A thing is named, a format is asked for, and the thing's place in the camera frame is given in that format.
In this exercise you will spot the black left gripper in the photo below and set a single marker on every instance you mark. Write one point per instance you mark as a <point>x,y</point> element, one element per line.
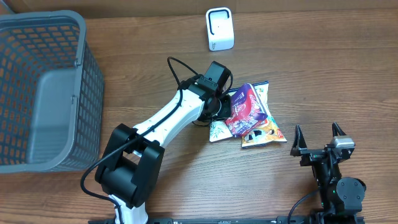
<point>226,99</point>

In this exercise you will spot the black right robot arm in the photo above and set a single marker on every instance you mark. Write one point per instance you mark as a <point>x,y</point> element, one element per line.
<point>341,197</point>

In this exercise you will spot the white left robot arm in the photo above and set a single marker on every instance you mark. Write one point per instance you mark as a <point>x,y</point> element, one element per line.
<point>130,166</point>

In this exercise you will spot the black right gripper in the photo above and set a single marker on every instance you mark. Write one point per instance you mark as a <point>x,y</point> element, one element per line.
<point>311,155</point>

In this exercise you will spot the yellow snack chip bag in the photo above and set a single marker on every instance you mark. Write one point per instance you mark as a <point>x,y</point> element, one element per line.
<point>268,131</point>

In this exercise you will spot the white barcode scanner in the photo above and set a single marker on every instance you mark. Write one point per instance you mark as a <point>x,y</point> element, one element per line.
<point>219,24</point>

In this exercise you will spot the white bamboo print tube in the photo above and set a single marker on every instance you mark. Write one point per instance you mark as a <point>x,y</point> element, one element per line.
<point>219,131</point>

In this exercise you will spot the pink purple pad pack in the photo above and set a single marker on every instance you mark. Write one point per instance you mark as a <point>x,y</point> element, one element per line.
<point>247,111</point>

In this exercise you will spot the grey plastic mesh basket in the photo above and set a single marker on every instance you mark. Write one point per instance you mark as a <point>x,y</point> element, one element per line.
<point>51,93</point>

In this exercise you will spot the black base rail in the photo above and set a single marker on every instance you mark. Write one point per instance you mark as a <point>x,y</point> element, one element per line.
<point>277,220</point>

